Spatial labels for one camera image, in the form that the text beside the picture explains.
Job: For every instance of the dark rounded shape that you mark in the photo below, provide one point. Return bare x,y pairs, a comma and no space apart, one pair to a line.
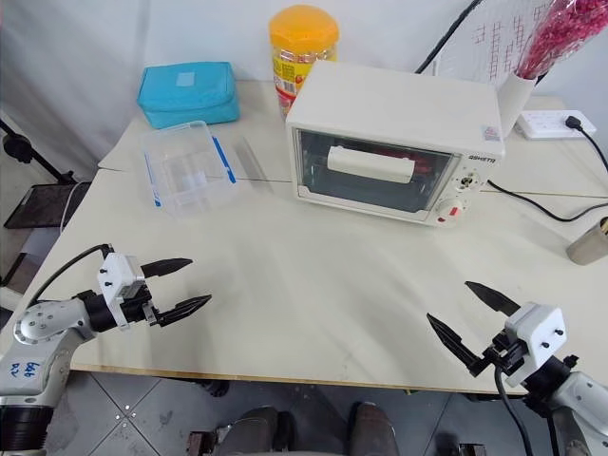
261,432
373,427

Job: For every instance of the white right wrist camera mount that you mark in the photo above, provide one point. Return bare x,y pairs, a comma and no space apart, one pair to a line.
537,328

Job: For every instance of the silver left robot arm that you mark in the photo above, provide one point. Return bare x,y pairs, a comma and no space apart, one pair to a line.
43,325

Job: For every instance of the pink dried flowers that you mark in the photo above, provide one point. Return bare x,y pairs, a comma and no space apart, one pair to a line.
556,33

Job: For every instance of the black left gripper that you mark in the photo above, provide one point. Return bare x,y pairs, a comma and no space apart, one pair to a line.
138,309

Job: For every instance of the white toaster oven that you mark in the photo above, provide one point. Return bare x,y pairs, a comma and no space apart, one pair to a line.
394,100

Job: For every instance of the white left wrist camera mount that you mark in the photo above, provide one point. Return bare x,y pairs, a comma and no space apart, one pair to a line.
116,275

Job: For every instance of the clear plastic box blue latches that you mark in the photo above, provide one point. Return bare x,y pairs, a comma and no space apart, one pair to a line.
190,176

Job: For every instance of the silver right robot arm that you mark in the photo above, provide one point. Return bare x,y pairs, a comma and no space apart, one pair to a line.
584,394

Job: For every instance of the black power plug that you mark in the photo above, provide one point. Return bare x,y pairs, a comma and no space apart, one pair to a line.
573,122

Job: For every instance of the blue zipper pouch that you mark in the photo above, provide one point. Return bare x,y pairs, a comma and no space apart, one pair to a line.
190,100

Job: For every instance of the white power strip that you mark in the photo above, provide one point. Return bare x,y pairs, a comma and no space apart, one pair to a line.
541,124

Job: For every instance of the white cylindrical vase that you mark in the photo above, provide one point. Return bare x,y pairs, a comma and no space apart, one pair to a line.
515,100

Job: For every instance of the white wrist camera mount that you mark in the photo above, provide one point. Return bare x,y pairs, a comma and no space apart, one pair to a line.
537,328
116,275

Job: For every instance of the black tripod stand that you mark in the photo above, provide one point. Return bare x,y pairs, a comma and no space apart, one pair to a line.
33,152

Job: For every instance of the yellow-lidded plastic snack jar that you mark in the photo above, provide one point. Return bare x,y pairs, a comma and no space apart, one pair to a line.
304,33

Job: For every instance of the black slanted pole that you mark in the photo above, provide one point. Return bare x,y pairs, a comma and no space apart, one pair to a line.
446,40

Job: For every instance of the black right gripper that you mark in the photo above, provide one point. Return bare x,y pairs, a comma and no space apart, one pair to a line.
508,355

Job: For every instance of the paper with red grid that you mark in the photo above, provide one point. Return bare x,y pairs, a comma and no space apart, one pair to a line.
494,47

